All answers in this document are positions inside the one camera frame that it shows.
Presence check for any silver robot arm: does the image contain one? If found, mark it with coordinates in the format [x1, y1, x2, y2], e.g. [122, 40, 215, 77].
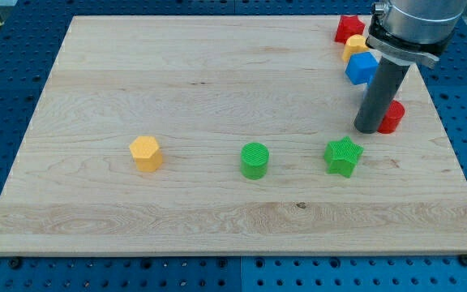
[366, 0, 467, 68]

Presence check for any green star block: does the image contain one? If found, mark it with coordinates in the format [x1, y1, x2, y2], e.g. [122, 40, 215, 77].
[323, 136, 364, 178]

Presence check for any red star block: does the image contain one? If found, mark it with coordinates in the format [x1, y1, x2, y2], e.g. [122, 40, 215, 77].
[334, 15, 366, 44]

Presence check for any green cylinder block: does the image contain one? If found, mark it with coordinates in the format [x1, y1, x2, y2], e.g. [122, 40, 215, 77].
[240, 142, 269, 180]

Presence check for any wooden board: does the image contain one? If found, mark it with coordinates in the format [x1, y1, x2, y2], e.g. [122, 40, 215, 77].
[0, 16, 467, 257]

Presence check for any yellow hexagon block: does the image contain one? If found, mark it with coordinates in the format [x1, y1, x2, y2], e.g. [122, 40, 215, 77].
[129, 136, 163, 172]

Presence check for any blue cube block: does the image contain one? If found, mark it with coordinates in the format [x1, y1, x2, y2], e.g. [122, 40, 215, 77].
[345, 52, 378, 85]

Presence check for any yellow rounded block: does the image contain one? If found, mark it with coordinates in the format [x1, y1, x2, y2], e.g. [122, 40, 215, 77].
[341, 34, 369, 62]

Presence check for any red cylinder block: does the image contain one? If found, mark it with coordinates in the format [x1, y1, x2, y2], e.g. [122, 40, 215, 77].
[378, 100, 405, 134]

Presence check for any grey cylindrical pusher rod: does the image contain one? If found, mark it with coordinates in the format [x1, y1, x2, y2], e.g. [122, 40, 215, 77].
[353, 57, 410, 134]

